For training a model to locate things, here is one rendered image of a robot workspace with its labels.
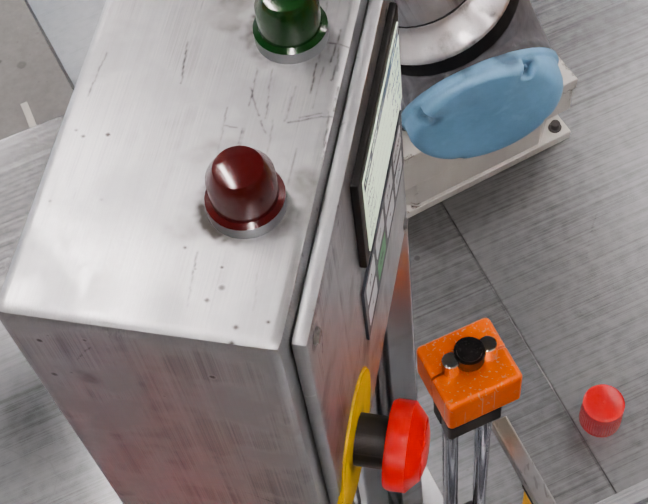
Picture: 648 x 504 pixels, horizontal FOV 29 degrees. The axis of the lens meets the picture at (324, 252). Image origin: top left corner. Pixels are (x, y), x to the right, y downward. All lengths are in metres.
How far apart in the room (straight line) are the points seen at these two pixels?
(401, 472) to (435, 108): 0.40
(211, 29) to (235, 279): 0.10
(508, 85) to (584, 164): 0.34
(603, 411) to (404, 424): 0.54
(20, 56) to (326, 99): 2.07
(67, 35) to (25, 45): 1.15
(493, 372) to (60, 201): 0.32
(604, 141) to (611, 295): 0.16
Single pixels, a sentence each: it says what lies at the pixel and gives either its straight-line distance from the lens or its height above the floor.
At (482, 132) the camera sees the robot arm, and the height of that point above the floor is 1.08.
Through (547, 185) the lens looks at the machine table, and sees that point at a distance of 1.17.
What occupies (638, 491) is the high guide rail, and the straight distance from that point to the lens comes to 0.91.
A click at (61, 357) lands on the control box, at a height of 1.45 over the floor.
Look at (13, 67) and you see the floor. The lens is 2.47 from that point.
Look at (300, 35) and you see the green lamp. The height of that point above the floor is 1.49.
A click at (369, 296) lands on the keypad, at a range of 0.50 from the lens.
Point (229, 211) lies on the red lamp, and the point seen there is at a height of 1.49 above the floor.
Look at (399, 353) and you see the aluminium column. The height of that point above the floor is 1.15.
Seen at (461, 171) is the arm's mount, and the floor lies 0.86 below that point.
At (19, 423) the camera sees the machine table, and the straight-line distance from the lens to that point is 1.12.
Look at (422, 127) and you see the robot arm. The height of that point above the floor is 1.11.
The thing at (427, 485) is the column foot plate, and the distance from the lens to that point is 1.04.
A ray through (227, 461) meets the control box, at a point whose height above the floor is 1.37.
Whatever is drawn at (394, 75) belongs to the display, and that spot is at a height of 1.44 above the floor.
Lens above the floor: 1.81
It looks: 59 degrees down
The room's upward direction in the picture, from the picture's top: 10 degrees counter-clockwise
